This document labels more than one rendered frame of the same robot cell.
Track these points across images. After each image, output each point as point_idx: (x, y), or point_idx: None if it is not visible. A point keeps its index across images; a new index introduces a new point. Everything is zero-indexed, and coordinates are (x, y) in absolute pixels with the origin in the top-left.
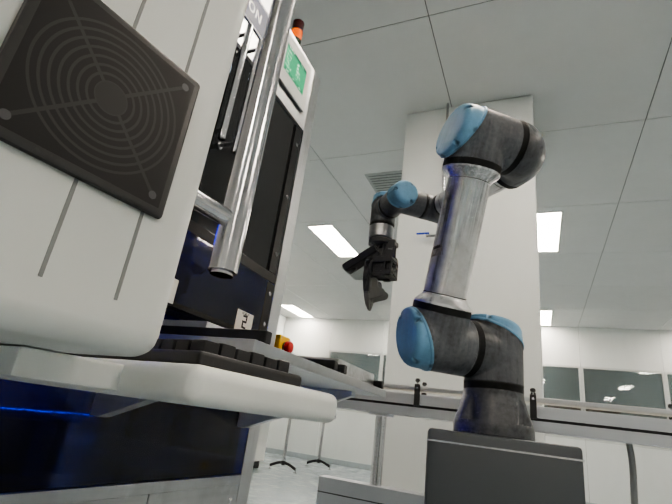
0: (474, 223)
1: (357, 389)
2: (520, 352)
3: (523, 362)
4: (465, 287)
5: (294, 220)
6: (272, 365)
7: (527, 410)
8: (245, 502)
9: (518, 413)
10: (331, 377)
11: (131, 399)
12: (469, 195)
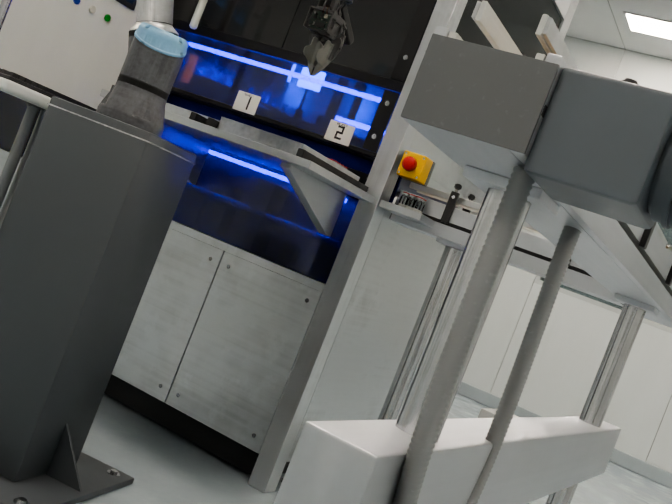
0: None
1: (249, 148)
2: (132, 47)
3: (135, 55)
4: (138, 11)
5: (449, 8)
6: (7, 73)
7: (115, 93)
8: (330, 315)
9: (107, 95)
10: (183, 123)
11: None
12: None
